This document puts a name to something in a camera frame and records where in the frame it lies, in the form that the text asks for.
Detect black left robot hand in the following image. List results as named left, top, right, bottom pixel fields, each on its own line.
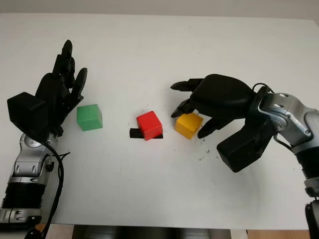
left=34, top=39, right=88, bottom=137

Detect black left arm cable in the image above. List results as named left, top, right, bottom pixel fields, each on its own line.
left=42, top=140, right=72, bottom=239

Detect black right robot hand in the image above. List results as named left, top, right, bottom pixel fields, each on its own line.
left=170, top=74, right=257, bottom=139

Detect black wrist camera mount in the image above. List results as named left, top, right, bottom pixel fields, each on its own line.
left=216, top=117, right=274, bottom=173
left=6, top=91, right=52, bottom=142

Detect black tape strip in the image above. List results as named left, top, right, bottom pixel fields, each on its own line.
left=129, top=128, right=164, bottom=139

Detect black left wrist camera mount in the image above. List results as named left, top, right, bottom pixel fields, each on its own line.
left=6, top=91, right=52, bottom=142

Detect red wooden block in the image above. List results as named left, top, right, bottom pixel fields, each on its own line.
left=136, top=111, right=164, bottom=141

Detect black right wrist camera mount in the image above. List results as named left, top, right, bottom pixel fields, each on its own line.
left=216, top=117, right=274, bottom=173

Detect yellow wooden block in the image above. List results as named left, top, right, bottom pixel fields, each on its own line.
left=174, top=112, right=204, bottom=140

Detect green wooden block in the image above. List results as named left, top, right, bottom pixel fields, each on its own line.
left=76, top=104, right=104, bottom=131

